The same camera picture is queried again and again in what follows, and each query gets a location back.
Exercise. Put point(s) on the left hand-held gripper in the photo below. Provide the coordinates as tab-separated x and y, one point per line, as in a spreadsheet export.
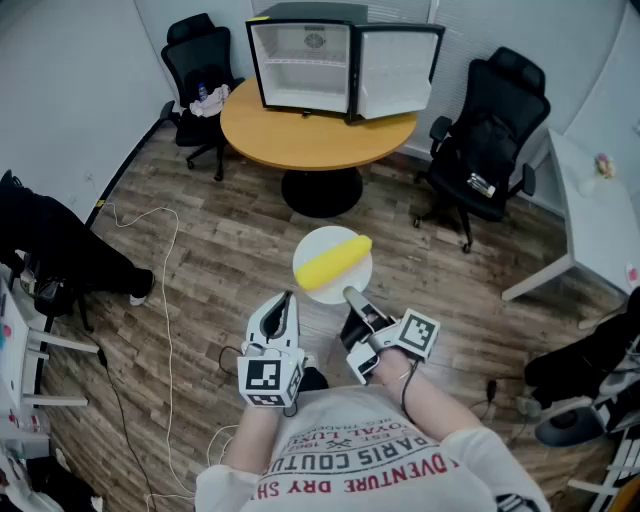
270	377

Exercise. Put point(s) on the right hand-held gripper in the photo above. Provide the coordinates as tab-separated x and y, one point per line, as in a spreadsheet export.
417	335

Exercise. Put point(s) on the yellow corn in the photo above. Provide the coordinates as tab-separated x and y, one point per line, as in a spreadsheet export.
332	262

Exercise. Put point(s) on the white round plate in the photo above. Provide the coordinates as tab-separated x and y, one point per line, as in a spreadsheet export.
320	239

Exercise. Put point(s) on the black mini fridge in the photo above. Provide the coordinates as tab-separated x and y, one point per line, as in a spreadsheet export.
305	70

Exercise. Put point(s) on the person's left forearm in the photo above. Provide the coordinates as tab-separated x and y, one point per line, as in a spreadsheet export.
250	435

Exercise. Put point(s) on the person's right forearm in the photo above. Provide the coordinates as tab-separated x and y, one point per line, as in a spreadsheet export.
430	405

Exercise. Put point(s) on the person's black shoe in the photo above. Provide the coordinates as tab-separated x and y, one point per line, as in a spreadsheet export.
312	380

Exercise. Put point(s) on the person's white printed shirt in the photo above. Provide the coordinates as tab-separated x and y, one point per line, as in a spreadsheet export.
370	460

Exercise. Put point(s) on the round wooden table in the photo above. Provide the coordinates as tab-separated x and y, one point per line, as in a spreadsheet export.
310	137

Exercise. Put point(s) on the silver can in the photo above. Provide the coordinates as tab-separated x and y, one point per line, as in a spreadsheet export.
481	184

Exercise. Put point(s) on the pale pink cloth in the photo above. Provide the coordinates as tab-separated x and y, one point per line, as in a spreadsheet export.
212	102

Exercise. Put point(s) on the black office chair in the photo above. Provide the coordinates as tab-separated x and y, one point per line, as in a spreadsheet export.
200	55
500	115

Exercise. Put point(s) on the clear water bottle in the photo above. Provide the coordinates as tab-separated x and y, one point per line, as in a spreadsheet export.
202	92

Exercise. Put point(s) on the grey round base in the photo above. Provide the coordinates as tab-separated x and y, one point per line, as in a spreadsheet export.
570	425

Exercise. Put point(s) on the white desk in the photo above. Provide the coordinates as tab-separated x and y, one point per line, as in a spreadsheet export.
595	225

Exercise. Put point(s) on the white side table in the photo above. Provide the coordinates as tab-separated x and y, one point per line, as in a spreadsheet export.
12	350

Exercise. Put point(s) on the small pastel toy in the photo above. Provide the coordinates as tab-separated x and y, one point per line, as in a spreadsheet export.
605	166

